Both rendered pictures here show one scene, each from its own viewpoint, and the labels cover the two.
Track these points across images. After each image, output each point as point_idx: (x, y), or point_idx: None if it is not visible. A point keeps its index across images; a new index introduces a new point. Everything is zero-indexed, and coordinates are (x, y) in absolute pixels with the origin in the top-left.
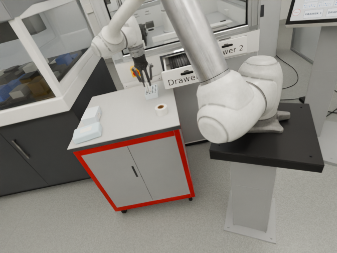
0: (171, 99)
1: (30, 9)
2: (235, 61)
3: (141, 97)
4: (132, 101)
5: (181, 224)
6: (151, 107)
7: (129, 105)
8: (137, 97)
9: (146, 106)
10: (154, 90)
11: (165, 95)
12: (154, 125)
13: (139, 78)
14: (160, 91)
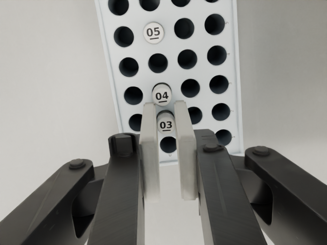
0: (326, 183)
1: None
2: None
3: (75, 90)
4: (5, 132)
5: None
6: (190, 243)
7: (2, 184)
8: (37, 88)
9: (149, 230)
10: (208, 95)
11: (289, 117)
12: None
13: (74, 238)
14: (240, 40)
